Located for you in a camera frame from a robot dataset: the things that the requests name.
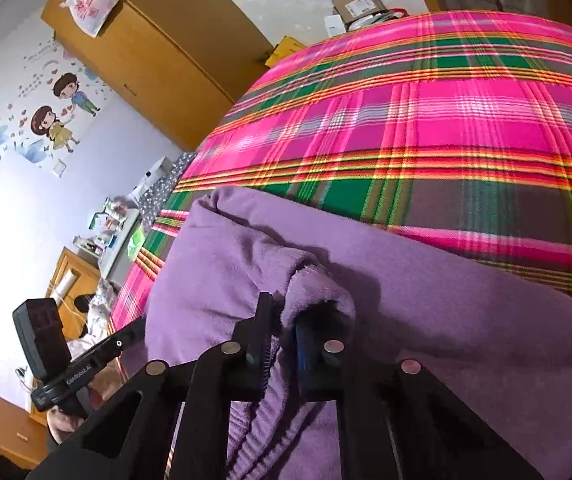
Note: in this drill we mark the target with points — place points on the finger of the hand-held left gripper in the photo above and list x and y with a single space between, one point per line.
126 335

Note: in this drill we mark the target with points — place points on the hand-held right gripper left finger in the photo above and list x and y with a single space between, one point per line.
261 340

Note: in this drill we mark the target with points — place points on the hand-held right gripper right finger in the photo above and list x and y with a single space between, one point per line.
302 347

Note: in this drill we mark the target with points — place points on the purple fleece garment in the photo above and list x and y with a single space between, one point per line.
415 310

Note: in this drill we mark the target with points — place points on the person's left hand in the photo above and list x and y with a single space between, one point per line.
63 425

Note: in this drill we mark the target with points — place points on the floral printed bedding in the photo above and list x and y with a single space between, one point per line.
98 310

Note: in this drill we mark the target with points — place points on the grey bedside cabinet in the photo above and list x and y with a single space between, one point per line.
118 255

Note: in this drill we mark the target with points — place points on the low wooden cabinet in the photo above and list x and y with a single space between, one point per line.
1 425

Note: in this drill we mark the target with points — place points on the pile of packets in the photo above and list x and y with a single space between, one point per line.
106 220

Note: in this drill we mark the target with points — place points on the dark dotted cloth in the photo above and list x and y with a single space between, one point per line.
158 190

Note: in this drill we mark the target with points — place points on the pink plaid bed sheet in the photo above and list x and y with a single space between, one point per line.
415 110

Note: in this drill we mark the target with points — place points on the wooden wardrobe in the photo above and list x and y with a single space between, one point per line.
156 60

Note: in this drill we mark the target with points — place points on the yellow bag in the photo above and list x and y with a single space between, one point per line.
286 50

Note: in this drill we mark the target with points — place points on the white box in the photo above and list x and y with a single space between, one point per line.
333 26

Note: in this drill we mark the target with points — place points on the white plastic bag red print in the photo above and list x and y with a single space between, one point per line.
91 7

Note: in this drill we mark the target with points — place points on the cartoon couple wall sticker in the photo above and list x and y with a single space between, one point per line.
56 125

